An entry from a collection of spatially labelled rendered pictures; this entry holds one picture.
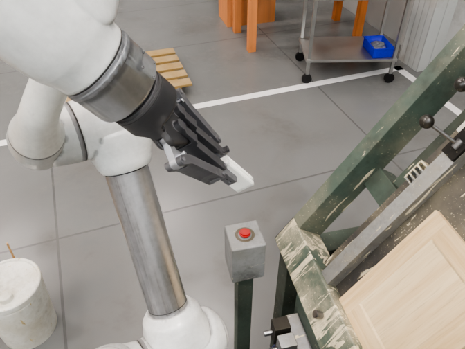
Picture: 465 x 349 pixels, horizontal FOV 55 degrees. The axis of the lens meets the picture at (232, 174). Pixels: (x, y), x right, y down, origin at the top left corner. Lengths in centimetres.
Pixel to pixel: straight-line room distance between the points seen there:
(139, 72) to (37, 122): 33
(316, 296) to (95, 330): 135
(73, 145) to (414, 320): 95
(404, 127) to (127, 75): 114
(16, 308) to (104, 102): 185
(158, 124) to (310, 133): 317
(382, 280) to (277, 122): 253
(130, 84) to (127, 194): 57
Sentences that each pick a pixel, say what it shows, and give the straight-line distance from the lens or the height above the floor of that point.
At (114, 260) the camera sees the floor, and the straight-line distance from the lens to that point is 274.
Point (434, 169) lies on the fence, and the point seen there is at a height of 130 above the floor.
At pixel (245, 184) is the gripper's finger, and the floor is 165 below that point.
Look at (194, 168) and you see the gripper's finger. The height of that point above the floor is 174.
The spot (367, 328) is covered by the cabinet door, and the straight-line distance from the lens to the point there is 139.
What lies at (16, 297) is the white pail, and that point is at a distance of 229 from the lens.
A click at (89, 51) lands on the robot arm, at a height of 190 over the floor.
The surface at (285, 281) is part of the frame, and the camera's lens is 178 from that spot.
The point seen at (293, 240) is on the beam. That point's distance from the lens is 162.
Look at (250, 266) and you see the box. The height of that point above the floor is 83.
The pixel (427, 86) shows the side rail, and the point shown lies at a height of 143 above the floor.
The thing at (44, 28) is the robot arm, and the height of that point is 193.
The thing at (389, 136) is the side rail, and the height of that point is 127.
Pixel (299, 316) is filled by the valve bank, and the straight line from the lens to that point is 159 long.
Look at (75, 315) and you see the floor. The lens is 258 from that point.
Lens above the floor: 208
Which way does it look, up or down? 41 degrees down
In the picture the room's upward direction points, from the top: straight up
